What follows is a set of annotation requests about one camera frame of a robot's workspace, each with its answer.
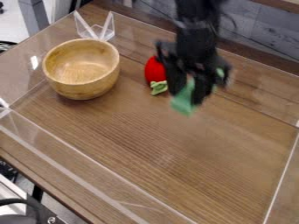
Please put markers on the brown wooden bowl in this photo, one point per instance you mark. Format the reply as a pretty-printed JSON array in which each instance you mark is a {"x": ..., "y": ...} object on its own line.
[{"x": 82, "y": 68}]

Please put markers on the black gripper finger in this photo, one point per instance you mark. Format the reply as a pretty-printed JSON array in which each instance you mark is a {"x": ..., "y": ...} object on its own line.
[
  {"x": 175, "y": 76},
  {"x": 203, "y": 86}
]

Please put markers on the black metal bracket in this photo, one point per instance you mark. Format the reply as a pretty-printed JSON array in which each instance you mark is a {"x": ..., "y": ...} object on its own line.
[{"x": 47, "y": 215}]

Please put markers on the black table leg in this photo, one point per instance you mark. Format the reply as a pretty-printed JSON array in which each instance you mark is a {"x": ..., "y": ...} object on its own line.
[{"x": 38, "y": 193}]

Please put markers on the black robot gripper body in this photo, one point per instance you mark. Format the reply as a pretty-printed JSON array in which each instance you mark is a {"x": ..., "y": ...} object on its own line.
[{"x": 198, "y": 30}]

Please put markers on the green rectangular block stick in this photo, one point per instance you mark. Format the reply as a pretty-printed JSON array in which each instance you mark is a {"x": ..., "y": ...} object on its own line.
[{"x": 182, "y": 101}]

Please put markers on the red felt strawberry toy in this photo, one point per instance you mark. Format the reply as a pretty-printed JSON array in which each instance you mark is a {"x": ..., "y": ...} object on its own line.
[{"x": 155, "y": 76}]

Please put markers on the clear acrylic tray enclosure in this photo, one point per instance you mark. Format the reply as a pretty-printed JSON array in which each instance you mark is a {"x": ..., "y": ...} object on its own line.
[{"x": 126, "y": 161}]

